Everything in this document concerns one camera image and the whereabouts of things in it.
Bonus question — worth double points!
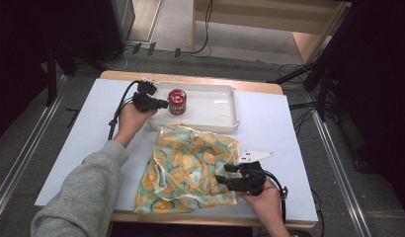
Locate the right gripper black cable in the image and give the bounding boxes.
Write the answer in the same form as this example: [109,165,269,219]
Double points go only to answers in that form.
[264,169,289,225]

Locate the floral drawstring cloth bag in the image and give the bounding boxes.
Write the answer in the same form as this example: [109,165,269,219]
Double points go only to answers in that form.
[134,123,241,215]

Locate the person's left hand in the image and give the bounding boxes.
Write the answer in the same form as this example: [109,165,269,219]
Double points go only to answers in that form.
[113,103,158,148]

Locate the black tripod stand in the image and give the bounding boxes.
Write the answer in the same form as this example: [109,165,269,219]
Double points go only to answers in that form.
[269,0,367,122]

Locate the white table cover sheet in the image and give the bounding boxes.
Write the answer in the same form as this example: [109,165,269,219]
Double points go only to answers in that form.
[35,78,319,222]

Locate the dark cabinet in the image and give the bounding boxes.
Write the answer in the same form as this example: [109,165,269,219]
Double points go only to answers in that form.
[88,0,136,63]

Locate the person's right hand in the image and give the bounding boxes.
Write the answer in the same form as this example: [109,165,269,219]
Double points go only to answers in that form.
[238,181,290,232]

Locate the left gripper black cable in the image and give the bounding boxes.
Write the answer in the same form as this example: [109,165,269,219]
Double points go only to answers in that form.
[107,80,141,141]

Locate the white floor cable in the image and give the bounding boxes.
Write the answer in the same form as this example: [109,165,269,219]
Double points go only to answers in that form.
[104,46,129,72]

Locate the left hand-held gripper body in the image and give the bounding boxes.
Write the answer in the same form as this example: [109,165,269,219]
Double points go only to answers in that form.
[132,77,158,114]

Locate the black tape strip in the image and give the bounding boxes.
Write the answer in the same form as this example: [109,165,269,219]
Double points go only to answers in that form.
[65,108,81,129]

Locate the black floor cables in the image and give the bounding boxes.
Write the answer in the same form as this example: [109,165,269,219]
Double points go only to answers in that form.
[279,63,327,136]

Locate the black hanging cable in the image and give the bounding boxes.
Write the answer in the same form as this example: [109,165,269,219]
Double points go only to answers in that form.
[177,0,214,56]

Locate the metal floor rail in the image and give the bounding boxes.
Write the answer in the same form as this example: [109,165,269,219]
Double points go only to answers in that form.
[303,92,373,237]
[0,74,69,226]

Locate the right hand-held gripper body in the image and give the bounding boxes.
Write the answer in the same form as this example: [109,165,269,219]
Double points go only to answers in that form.
[235,150,275,198]

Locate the white plastic tray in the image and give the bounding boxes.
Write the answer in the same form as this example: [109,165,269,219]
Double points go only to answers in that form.
[146,81,240,134]

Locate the black metal stand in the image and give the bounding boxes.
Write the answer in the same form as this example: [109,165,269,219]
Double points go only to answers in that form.
[44,40,80,107]

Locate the light wooden desk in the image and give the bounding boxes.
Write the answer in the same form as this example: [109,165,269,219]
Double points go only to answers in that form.
[190,0,353,65]

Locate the red lidded jar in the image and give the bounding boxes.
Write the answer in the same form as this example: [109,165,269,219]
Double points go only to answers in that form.
[167,88,189,117]

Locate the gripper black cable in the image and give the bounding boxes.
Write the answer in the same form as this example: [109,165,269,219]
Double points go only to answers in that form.
[264,169,289,225]
[107,80,141,141]

